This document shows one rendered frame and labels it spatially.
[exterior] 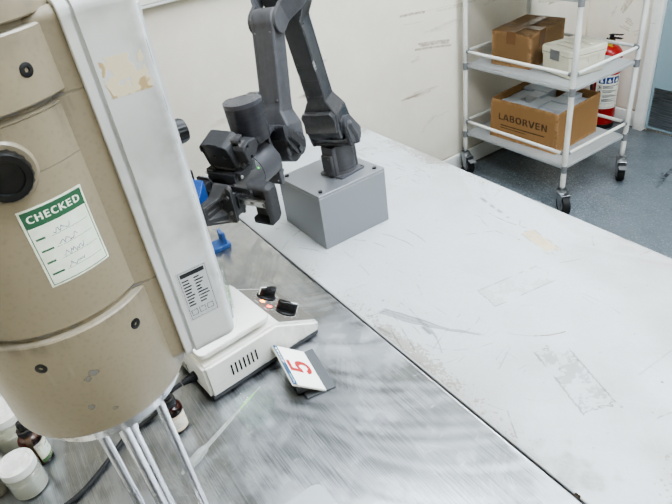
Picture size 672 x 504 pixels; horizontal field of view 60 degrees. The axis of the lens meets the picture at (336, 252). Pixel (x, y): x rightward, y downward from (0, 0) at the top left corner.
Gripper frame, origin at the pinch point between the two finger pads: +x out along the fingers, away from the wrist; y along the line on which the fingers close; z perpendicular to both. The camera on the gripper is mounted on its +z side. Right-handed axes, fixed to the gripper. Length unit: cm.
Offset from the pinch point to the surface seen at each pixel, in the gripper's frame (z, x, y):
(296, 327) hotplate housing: -21.3, -3.7, 9.4
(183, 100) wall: -34, -107, -107
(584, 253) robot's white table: -26, -42, 45
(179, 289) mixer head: 19.8, 31.6, 31.4
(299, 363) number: -23.5, 0.9, 12.4
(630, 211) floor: -117, -210, 48
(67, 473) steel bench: -25.4, 28.4, -8.1
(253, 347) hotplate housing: -20.0, 3.4, 6.6
